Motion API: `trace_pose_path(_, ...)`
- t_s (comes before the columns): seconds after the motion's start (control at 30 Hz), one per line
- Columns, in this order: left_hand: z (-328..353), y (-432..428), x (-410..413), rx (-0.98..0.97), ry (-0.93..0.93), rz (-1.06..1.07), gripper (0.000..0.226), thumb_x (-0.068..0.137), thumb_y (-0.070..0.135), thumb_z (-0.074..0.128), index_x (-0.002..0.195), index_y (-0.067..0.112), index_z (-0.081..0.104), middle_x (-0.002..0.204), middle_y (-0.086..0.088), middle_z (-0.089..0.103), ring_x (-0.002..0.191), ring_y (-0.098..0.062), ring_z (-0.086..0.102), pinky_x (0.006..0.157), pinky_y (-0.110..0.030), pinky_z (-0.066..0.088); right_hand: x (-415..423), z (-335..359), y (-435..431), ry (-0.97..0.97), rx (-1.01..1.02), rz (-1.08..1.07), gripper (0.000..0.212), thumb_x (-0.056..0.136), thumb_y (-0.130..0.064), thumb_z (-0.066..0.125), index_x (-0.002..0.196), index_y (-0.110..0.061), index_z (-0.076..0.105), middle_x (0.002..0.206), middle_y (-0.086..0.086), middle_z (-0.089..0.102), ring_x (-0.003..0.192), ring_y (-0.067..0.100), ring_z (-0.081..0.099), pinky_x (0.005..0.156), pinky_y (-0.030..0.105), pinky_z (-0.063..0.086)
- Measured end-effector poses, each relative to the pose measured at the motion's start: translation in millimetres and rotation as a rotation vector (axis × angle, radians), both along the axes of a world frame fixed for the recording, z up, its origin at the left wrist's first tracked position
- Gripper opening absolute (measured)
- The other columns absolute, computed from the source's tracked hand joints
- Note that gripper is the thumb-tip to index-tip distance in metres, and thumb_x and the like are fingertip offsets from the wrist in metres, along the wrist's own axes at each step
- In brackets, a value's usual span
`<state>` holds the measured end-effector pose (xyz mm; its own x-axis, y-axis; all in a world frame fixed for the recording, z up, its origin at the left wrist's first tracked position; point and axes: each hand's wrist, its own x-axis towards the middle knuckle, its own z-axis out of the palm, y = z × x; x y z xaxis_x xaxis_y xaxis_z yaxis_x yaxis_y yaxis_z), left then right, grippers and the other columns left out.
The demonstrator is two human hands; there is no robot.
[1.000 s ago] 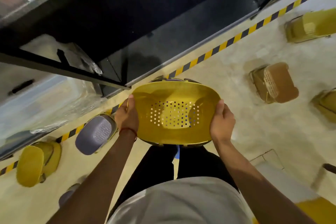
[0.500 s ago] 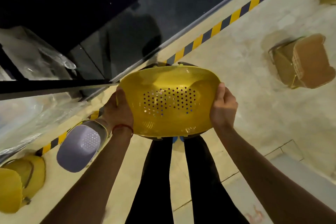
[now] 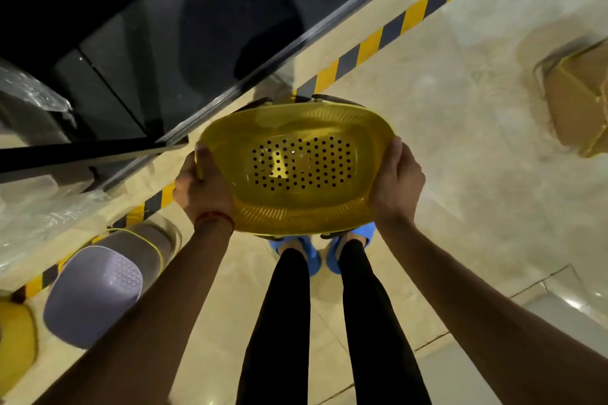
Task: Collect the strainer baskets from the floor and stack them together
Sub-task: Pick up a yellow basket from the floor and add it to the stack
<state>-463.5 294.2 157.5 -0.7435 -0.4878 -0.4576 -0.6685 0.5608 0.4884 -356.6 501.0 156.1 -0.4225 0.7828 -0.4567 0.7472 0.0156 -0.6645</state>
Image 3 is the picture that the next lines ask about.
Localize person's right hand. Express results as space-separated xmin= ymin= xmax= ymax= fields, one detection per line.
xmin=368 ymin=136 xmax=427 ymax=231

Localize person's left hand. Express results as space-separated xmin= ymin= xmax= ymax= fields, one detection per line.
xmin=172 ymin=141 xmax=236 ymax=230

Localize yellow plastic basket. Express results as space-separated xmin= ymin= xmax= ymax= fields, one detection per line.
xmin=197 ymin=94 xmax=396 ymax=237
xmin=0 ymin=297 xmax=39 ymax=399

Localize black metal shelf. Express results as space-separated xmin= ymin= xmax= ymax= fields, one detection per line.
xmin=0 ymin=0 xmax=450 ymax=197

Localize purple plastic basket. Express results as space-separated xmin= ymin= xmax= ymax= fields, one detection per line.
xmin=42 ymin=215 xmax=182 ymax=350

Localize tan plastic basket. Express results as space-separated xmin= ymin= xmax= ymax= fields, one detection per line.
xmin=534 ymin=37 xmax=608 ymax=159

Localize person's left forearm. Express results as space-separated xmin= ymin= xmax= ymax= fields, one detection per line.
xmin=33 ymin=217 xmax=236 ymax=405

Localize person's right forearm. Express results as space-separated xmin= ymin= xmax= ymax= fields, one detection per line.
xmin=377 ymin=219 xmax=608 ymax=405

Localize blue slipper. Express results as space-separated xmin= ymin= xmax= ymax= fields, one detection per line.
xmin=325 ymin=221 xmax=377 ymax=276
xmin=268 ymin=234 xmax=323 ymax=277

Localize black trousers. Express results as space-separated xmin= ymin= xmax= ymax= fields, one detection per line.
xmin=236 ymin=239 xmax=433 ymax=405

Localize red string bracelet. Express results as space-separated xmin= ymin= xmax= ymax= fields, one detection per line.
xmin=193 ymin=211 xmax=236 ymax=235

